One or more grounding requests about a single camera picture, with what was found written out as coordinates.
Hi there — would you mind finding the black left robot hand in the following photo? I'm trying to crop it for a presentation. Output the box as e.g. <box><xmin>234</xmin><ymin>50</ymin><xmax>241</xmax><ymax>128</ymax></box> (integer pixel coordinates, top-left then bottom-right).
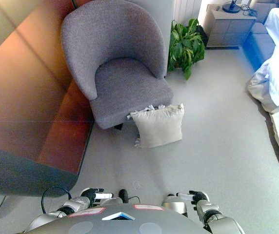
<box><xmin>80</xmin><ymin>187</ymin><xmax>114</xmax><ymax>204</ymax></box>

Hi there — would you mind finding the thick black wrist cable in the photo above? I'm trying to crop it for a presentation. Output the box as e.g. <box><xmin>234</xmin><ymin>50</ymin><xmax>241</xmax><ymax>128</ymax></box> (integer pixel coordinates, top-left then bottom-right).
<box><xmin>40</xmin><ymin>186</ymin><xmax>73</xmax><ymax>215</ymax></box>

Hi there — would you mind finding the green leafy potted plant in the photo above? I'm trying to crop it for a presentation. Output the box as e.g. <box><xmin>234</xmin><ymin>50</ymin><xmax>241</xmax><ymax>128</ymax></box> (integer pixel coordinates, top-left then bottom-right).
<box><xmin>167</xmin><ymin>18</ymin><xmax>206</xmax><ymax>80</ymax></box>

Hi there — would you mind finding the white bed duvet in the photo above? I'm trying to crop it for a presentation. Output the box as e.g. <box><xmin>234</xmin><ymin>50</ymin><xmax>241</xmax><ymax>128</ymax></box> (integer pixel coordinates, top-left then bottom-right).
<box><xmin>245</xmin><ymin>33</ymin><xmax>279</xmax><ymax>115</ymax></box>

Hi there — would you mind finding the dark blue lamp base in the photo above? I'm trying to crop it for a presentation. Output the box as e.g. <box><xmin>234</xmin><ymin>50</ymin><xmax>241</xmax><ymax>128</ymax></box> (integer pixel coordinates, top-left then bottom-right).
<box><xmin>221</xmin><ymin>0</ymin><xmax>241</xmax><ymax>14</ymax></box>

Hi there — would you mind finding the grey bedside cabinet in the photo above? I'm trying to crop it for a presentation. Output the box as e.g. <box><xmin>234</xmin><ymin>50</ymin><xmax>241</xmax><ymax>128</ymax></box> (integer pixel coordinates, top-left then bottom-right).
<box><xmin>206</xmin><ymin>4</ymin><xmax>257</xmax><ymax>48</ymax></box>

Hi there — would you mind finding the black left robot foot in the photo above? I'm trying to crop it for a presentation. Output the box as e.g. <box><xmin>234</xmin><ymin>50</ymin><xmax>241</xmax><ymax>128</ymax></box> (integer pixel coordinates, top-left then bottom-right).
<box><xmin>119</xmin><ymin>189</ymin><xmax>129</xmax><ymax>203</ymax></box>

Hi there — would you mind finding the silver robot torso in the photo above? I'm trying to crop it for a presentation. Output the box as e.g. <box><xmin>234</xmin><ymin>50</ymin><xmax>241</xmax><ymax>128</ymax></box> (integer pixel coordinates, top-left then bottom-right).
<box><xmin>24</xmin><ymin>204</ymin><xmax>206</xmax><ymax>234</ymax></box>

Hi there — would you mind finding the thin black lamp cable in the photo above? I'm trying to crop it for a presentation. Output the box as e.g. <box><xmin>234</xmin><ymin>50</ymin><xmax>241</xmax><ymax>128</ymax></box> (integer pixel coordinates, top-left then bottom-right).
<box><xmin>240</xmin><ymin>4</ymin><xmax>256</xmax><ymax>17</ymax></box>

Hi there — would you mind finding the white pleated curtain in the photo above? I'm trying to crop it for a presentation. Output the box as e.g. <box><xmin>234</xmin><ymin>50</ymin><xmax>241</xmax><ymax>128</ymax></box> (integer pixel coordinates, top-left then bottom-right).
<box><xmin>172</xmin><ymin>0</ymin><xmax>201</xmax><ymax>25</ymax></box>

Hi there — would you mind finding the large flat screen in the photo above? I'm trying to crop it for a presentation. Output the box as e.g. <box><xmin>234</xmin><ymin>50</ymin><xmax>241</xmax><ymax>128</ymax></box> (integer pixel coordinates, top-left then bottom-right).
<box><xmin>0</xmin><ymin>0</ymin><xmax>95</xmax><ymax>198</ymax></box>

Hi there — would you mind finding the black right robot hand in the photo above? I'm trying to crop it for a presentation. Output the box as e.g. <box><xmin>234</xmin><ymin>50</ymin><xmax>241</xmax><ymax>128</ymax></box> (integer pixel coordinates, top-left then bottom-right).
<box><xmin>176</xmin><ymin>190</ymin><xmax>210</xmax><ymax>211</ymax></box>

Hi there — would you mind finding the silver right robot leg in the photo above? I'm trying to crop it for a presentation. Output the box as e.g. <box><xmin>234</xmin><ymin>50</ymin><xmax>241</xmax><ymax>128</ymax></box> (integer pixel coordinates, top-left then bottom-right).
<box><xmin>161</xmin><ymin>194</ymin><xmax>189</xmax><ymax>218</ymax></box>

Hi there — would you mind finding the grey fabric armchair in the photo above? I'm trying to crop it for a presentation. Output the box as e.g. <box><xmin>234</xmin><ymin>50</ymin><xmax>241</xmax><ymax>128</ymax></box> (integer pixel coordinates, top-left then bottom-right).
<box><xmin>60</xmin><ymin>0</ymin><xmax>174</xmax><ymax>130</ymax></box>

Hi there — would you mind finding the beige fringed pillow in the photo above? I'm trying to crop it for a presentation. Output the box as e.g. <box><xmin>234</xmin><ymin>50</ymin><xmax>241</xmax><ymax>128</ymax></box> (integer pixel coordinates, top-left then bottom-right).
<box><xmin>127</xmin><ymin>103</ymin><xmax>185</xmax><ymax>149</ymax></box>

